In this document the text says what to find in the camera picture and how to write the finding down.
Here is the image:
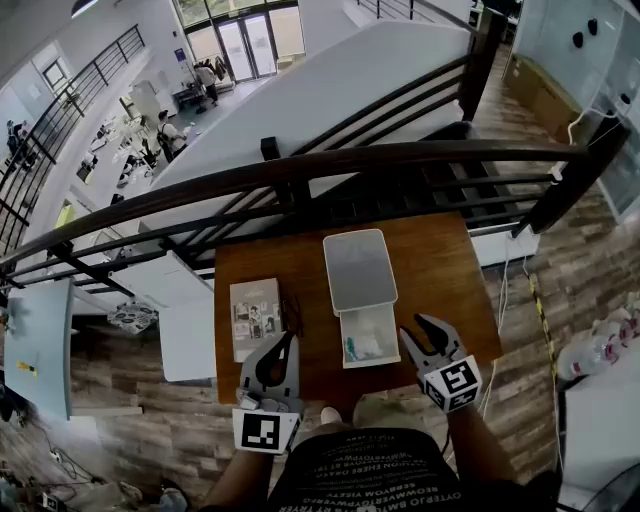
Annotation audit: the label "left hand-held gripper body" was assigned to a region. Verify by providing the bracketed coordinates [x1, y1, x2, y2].
[231, 387, 305, 456]

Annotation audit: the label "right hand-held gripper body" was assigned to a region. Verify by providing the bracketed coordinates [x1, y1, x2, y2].
[416, 343, 484, 414]

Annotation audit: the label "white storage box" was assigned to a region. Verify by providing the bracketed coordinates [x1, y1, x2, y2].
[321, 228, 403, 371]

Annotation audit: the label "person's right forearm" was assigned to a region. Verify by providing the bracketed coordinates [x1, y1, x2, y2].
[446, 406, 517, 485]

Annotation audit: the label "person's left forearm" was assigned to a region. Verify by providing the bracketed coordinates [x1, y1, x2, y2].
[199, 448, 275, 512]

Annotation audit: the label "grey picture book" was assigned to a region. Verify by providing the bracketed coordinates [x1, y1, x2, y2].
[229, 277, 284, 364]

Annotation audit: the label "black eyeglasses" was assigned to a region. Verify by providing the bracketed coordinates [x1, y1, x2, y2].
[279, 294, 304, 337]

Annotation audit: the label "wooden table with black legs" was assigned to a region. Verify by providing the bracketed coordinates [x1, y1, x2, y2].
[213, 211, 504, 405]

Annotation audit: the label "person's khaki shorts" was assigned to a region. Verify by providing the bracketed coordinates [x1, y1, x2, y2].
[351, 391, 420, 432]

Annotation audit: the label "white chair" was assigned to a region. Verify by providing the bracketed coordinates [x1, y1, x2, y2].
[106, 249, 219, 384]

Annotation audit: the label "yellow black floor tape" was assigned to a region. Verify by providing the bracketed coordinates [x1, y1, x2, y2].
[526, 271, 560, 387]

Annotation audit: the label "person's black printed shirt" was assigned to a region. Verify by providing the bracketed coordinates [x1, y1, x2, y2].
[266, 426, 562, 512]

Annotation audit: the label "patterned round cushion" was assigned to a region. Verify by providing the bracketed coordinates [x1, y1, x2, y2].
[106, 300, 161, 333]

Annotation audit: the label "pack of water bottles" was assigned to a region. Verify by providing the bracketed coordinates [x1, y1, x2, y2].
[556, 306, 640, 382]

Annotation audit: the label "white counter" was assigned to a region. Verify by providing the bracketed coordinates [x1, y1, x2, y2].
[558, 358, 640, 502]

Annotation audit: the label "dark metal railing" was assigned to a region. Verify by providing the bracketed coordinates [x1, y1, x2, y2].
[0, 8, 632, 297]

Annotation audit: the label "black standing fan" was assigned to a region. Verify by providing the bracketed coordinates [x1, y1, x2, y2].
[563, 463, 640, 512]

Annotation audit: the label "light blue table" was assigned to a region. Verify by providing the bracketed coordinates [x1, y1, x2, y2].
[1, 277, 76, 422]

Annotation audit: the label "cardboard boxes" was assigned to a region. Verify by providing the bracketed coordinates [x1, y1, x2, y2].
[501, 51, 585, 147]

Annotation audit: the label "glass entrance doors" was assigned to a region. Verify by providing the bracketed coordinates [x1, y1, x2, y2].
[171, 0, 307, 85]

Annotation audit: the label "white cable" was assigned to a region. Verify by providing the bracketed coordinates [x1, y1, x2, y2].
[493, 243, 517, 332]

